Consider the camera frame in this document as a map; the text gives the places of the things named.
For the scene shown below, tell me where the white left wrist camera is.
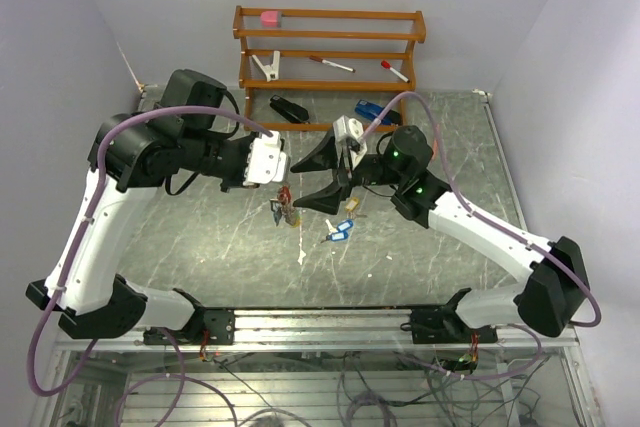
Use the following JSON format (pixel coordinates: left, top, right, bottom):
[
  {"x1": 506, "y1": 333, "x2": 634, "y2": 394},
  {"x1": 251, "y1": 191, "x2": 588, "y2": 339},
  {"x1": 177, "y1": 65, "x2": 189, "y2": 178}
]
[{"x1": 243, "y1": 131, "x2": 290, "y2": 188}]

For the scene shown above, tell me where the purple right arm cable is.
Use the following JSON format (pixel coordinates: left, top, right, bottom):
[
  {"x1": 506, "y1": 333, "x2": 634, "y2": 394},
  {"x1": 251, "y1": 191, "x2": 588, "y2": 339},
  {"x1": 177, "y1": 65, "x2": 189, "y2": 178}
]
[{"x1": 357, "y1": 91, "x2": 602, "y2": 381}]

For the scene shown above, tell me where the black stapler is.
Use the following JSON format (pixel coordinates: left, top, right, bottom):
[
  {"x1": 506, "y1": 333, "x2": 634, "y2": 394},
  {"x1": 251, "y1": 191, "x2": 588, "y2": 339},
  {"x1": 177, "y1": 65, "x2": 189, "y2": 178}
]
[{"x1": 269, "y1": 95, "x2": 310, "y2": 124}]

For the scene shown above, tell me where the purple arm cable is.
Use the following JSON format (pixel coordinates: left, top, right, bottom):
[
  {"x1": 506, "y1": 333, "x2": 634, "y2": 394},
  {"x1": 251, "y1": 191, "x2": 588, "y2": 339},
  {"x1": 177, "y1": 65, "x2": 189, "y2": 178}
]
[
  {"x1": 25, "y1": 105, "x2": 276, "y2": 427},
  {"x1": 357, "y1": 91, "x2": 602, "y2": 381}
]

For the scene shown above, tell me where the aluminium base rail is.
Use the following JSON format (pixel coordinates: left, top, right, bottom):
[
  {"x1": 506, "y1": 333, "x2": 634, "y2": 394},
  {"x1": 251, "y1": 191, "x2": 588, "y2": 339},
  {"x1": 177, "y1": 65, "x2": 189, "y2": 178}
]
[{"x1": 59, "y1": 306, "x2": 581, "y2": 353}]

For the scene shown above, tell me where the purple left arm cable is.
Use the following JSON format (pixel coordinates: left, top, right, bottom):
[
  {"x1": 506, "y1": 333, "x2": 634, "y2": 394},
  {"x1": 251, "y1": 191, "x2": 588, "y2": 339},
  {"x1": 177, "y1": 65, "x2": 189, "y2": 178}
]
[{"x1": 25, "y1": 105, "x2": 276, "y2": 427}]

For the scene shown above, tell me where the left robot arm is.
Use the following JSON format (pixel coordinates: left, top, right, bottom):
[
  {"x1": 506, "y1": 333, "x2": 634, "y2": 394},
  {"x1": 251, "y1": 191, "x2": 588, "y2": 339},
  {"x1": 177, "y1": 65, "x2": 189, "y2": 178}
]
[{"x1": 26, "y1": 69, "x2": 287, "y2": 344}]

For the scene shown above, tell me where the blue key tag pair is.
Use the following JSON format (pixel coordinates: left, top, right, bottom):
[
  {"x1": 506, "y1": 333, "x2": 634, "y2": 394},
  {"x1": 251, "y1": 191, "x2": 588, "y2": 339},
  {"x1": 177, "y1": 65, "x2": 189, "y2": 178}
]
[{"x1": 323, "y1": 219, "x2": 354, "y2": 242}]

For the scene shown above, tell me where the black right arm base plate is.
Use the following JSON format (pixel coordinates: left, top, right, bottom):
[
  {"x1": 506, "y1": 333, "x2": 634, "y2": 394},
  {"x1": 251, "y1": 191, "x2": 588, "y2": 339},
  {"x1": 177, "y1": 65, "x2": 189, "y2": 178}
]
[{"x1": 400, "y1": 306, "x2": 498, "y2": 345}]

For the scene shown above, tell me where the blue stapler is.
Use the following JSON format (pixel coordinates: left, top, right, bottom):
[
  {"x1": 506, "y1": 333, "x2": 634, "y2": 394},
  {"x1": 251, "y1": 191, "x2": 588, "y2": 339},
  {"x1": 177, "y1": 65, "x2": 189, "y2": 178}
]
[{"x1": 354, "y1": 99, "x2": 403, "y2": 126}]

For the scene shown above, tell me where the large keyring with keys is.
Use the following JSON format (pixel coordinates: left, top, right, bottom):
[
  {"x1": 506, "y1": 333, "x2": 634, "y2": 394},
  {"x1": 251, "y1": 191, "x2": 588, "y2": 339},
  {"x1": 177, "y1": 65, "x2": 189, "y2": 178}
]
[{"x1": 270, "y1": 185, "x2": 300, "y2": 228}]

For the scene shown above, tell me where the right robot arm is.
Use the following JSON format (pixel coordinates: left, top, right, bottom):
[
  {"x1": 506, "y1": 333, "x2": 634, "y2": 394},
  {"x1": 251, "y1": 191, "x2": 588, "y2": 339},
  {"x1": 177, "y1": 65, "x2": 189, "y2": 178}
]
[{"x1": 290, "y1": 125, "x2": 588, "y2": 343}]

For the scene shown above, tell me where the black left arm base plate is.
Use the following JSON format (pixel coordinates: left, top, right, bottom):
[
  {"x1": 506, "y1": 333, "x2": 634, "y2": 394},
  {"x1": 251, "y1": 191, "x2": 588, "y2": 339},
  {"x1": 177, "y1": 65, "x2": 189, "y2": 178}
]
[{"x1": 203, "y1": 308, "x2": 236, "y2": 346}]

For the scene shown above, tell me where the pink eraser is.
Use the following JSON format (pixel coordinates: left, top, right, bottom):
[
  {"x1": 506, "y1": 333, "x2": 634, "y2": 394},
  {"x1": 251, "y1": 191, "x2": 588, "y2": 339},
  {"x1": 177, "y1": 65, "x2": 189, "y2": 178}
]
[{"x1": 259, "y1": 10, "x2": 282, "y2": 29}]

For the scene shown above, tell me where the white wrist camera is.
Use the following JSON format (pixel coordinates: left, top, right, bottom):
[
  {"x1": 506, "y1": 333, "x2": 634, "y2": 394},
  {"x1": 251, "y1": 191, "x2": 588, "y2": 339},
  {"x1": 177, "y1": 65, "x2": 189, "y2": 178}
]
[
  {"x1": 243, "y1": 131, "x2": 290, "y2": 188},
  {"x1": 333, "y1": 115, "x2": 368, "y2": 170}
]

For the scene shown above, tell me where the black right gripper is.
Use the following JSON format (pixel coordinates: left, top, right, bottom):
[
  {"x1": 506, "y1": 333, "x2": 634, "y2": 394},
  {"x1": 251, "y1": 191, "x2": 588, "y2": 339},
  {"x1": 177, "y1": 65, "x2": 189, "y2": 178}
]
[{"x1": 290, "y1": 129, "x2": 406, "y2": 214}]

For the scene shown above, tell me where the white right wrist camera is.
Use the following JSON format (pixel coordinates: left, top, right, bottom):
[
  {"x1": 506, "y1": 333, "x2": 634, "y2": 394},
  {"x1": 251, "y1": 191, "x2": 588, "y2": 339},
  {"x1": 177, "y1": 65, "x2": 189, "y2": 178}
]
[{"x1": 333, "y1": 115, "x2": 368, "y2": 170}]

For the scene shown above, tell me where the yellow tagged key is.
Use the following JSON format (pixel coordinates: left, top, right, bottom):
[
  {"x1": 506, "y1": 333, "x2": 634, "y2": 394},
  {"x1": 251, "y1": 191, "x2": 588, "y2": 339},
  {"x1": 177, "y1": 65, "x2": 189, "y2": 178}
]
[{"x1": 345, "y1": 197, "x2": 367, "y2": 220}]

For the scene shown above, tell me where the wooden three-tier shelf rack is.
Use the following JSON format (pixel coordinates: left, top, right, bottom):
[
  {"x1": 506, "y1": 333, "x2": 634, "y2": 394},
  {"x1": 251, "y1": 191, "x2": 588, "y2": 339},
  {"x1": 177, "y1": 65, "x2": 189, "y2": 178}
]
[{"x1": 232, "y1": 6, "x2": 427, "y2": 118}]

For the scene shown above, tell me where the red-capped white marker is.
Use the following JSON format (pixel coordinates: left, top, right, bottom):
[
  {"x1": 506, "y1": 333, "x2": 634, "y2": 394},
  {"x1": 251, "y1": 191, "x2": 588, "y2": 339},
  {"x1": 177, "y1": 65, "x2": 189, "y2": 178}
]
[{"x1": 381, "y1": 60, "x2": 410, "y2": 83}]

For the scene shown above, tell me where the white clip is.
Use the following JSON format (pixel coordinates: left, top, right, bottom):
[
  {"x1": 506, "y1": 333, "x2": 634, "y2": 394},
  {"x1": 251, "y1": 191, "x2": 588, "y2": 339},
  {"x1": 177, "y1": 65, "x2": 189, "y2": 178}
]
[{"x1": 251, "y1": 50, "x2": 281, "y2": 82}]

